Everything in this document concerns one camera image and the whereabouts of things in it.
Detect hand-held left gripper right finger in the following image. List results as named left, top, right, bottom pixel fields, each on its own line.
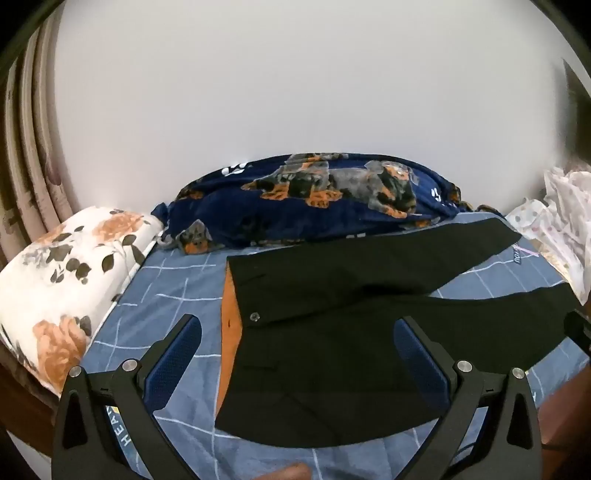
left=392, top=316, right=542, bottom=480

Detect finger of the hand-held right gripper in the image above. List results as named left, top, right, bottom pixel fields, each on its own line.
left=564, top=309, right=591, bottom=357

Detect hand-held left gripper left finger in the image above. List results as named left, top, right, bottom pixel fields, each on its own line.
left=51, top=314, right=203, bottom=480

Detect black pants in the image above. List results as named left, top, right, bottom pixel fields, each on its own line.
left=215, top=217, right=587, bottom=448

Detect blue checked bedsheet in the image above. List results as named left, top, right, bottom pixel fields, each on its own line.
left=83, top=208, right=587, bottom=480

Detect white polka dot cloth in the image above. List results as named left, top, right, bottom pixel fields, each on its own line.
left=505, top=164, right=591, bottom=305

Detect white floral pillow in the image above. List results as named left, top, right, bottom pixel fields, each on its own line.
left=0, top=206, right=164, bottom=398

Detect navy dog print blanket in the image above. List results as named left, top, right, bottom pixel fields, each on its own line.
left=152, top=152, right=474, bottom=254

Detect beige curtain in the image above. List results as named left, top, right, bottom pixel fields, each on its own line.
left=0, top=18, right=81, bottom=273

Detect wooden bed frame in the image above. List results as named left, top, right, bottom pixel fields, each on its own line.
left=0, top=342, right=591, bottom=480

